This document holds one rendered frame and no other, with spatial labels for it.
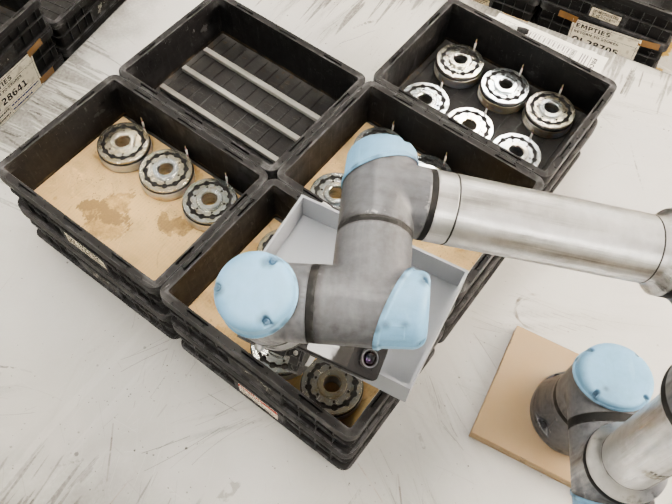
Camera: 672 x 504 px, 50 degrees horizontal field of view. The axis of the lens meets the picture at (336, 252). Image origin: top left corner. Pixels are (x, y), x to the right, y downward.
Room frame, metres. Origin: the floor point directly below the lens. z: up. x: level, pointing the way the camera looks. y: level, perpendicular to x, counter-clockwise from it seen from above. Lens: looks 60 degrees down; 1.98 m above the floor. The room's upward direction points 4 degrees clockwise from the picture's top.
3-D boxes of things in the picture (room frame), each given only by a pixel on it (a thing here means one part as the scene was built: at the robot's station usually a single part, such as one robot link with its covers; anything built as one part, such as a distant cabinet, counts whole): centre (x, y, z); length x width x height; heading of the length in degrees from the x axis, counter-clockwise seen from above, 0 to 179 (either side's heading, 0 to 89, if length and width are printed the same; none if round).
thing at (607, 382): (0.40, -0.44, 0.89); 0.13 x 0.12 x 0.14; 177
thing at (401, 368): (0.46, -0.02, 1.07); 0.27 x 0.20 x 0.05; 65
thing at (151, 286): (0.74, 0.37, 0.92); 0.40 x 0.30 x 0.02; 56
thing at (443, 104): (1.02, -0.16, 0.86); 0.10 x 0.10 x 0.01
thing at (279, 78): (0.99, 0.21, 0.87); 0.40 x 0.30 x 0.11; 56
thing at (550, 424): (0.41, -0.44, 0.78); 0.15 x 0.15 x 0.10
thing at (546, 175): (1.02, -0.29, 0.92); 0.40 x 0.30 x 0.02; 56
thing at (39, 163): (0.74, 0.37, 0.87); 0.40 x 0.30 x 0.11; 56
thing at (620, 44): (1.69, -0.77, 0.41); 0.31 x 0.02 x 0.16; 66
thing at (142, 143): (0.86, 0.43, 0.86); 0.10 x 0.10 x 0.01
